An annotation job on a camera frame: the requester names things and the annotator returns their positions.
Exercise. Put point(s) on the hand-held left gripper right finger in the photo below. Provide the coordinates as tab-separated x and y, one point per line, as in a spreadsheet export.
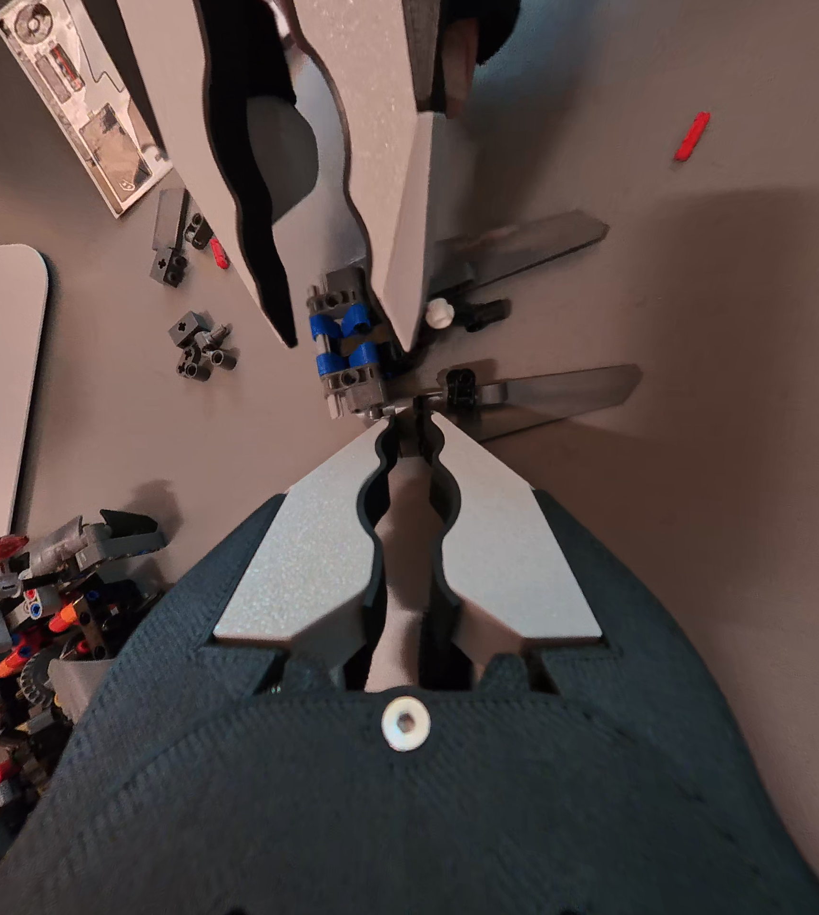
516	572

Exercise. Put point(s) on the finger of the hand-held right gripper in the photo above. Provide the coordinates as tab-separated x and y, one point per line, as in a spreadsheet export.
166	57
373	107

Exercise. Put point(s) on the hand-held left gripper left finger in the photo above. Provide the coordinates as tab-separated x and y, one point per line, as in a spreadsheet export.
302	572

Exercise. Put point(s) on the blue grey lego assembly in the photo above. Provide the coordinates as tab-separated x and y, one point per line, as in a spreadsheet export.
330	330

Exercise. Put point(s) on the lego sticker sheet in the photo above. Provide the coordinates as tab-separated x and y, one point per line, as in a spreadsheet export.
95	129

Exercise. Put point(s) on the small grey lego liftarm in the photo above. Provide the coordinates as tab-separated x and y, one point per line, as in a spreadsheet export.
198	230

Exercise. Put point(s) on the grey lego cross-hole brick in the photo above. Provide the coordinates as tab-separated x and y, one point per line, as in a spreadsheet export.
188	329
166	268

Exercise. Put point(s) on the grey round lego connector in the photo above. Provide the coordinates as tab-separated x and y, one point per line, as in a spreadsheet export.
223	359

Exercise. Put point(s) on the grey double cross lego connector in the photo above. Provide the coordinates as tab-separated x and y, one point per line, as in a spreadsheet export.
191	363

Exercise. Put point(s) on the grey lego axle pin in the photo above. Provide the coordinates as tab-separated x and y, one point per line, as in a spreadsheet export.
218	334

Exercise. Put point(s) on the lego car chassis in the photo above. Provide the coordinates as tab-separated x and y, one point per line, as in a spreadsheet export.
37	629

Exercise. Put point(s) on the long red lego pin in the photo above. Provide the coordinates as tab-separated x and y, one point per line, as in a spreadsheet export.
691	136

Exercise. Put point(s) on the person's right hand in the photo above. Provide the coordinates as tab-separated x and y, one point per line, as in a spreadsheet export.
461	71

